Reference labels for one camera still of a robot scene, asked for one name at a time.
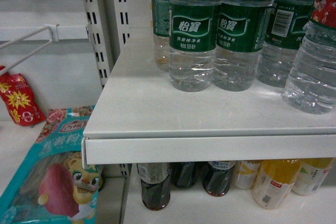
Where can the water bottle green label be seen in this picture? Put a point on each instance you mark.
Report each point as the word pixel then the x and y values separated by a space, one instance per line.
pixel 310 86

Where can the white upper shelf board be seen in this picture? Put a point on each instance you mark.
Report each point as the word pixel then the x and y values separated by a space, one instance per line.
pixel 141 118

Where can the water bottle front left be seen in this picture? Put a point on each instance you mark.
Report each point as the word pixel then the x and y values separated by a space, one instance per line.
pixel 193 30

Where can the rear water bottle left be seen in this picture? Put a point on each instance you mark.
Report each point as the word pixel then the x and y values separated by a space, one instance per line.
pixel 160 24

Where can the white slotted shelf upright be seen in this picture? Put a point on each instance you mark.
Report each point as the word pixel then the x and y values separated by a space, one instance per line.
pixel 104 35

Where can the dark tea bottle middle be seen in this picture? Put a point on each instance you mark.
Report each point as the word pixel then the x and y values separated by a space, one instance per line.
pixel 184 174

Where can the dark tea bottle left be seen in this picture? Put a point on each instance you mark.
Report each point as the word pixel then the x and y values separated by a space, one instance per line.
pixel 155 184

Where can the dark Suntory tea bottle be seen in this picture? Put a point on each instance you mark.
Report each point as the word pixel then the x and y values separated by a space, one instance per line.
pixel 217 177

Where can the white yellow drink bottle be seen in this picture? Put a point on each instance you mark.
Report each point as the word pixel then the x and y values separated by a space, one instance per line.
pixel 245 173

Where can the orange juice bottle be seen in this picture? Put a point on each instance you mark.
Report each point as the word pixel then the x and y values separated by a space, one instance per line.
pixel 274 181

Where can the teal snack noodle bag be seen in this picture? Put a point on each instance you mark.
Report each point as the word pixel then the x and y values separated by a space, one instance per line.
pixel 51 185

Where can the red snack packet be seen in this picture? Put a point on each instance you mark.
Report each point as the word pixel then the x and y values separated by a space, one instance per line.
pixel 19 100

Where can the white green drink bottle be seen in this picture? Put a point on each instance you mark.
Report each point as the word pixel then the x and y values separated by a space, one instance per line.
pixel 313 172

